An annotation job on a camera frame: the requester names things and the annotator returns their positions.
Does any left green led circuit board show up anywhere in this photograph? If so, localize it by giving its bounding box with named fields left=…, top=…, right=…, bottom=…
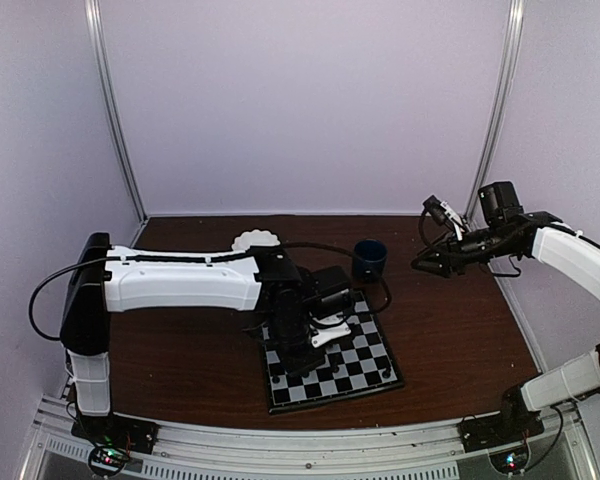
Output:
left=87, top=447, right=128, bottom=471

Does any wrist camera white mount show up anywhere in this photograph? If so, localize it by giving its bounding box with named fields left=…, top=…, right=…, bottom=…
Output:
left=423, top=195, right=469, bottom=240
left=308, top=323, right=351, bottom=349

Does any white scalloped ceramic bowl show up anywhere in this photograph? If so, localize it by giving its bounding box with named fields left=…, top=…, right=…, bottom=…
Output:
left=231, top=229, right=280, bottom=252

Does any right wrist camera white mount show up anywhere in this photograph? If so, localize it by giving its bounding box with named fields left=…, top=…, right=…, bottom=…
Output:
left=423, top=195, right=469, bottom=240

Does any left aluminium corner post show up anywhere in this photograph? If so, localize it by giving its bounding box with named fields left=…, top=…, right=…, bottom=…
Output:
left=84, top=0, right=148, bottom=223

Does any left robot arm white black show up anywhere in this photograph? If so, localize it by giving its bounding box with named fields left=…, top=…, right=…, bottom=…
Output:
left=46, top=230, right=354, bottom=444

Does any aluminium corner post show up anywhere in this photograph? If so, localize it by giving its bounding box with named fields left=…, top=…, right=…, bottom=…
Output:
left=465, top=0, right=526, bottom=222
left=84, top=0, right=148, bottom=223

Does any right green led circuit board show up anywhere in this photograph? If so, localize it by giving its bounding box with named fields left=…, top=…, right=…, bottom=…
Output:
left=491, top=450, right=529, bottom=474

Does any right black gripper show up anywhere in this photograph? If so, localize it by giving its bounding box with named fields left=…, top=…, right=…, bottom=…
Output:
left=412, top=224, right=517, bottom=278

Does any right aluminium corner post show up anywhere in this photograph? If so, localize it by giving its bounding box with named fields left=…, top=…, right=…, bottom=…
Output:
left=465, top=0, right=526, bottom=222

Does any left black braided cable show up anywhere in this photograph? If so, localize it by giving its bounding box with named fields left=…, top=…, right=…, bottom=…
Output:
left=249, top=242, right=392, bottom=314

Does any dark blue ceramic mug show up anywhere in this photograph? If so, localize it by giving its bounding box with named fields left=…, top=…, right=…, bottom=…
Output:
left=352, top=239, right=388, bottom=283

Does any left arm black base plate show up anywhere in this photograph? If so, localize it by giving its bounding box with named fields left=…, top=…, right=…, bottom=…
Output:
left=71, top=414, right=159, bottom=454

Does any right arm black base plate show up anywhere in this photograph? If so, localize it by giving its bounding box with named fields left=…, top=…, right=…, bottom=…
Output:
left=458, top=414, right=544, bottom=453

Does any green led circuit board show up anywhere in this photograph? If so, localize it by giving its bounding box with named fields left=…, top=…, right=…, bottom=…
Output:
left=87, top=447, right=128, bottom=471
left=491, top=450, right=529, bottom=474

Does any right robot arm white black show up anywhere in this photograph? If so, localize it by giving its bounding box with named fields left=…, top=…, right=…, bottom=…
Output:
left=411, top=181, right=600, bottom=442

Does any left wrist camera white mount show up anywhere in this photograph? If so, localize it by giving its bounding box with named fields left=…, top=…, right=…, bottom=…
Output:
left=308, top=323, right=351, bottom=349

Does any aluminium front rail frame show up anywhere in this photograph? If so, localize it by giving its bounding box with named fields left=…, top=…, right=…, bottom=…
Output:
left=22, top=384, right=594, bottom=480

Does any folding black silver chessboard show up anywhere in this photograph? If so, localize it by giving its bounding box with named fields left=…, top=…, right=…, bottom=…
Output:
left=260, top=289, right=405, bottom=415

